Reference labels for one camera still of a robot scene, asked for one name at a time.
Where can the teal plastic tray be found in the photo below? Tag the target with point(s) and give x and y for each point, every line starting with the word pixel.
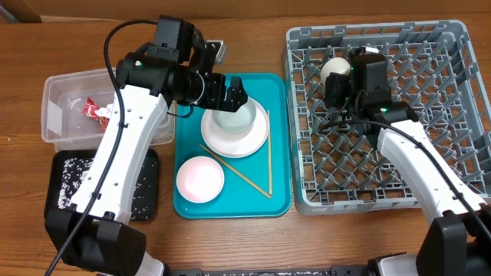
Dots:
pixel 237 198

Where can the white napkin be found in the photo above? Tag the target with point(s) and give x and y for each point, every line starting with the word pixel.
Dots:
pixel 105 112

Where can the grey-white bowl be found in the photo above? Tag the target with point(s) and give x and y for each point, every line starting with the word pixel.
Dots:
pixel 236 122

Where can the red snack wrapper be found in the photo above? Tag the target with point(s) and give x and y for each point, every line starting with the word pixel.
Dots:
pixel 89 111

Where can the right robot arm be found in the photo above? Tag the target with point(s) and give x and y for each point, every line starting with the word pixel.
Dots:
pixel 458 239

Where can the pink plate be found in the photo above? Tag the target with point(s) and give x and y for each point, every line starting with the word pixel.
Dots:
pixel 235 145

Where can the small pink bowl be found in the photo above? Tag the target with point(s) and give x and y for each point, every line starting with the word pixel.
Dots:
pixel 200 179

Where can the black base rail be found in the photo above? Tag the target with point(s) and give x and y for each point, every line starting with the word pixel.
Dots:
pixel 337 270

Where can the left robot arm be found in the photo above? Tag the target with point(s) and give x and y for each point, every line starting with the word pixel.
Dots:
pixel 93 233

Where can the food scraps rice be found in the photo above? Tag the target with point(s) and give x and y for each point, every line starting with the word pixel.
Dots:
pixel 144 202

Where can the black tray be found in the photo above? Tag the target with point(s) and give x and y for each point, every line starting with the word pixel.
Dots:
pixel 56 171

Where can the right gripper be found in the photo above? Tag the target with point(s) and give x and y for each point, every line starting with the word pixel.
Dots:
pixel 334 83

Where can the white cup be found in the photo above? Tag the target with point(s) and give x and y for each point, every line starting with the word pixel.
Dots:
pixel 336 65

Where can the wooden chopstick diagonal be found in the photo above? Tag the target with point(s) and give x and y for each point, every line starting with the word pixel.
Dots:
pixel 238 173

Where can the wooden chopstick right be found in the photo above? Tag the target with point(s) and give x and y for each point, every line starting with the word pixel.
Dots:
pixel 269 154

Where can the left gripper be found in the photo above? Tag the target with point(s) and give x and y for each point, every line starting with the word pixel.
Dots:
pixel 215 99

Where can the grey plastic dish rack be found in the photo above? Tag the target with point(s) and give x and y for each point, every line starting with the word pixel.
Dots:
pixel 430 65

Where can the clear plastic bin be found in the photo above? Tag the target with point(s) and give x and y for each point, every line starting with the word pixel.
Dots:
pixel 62 121

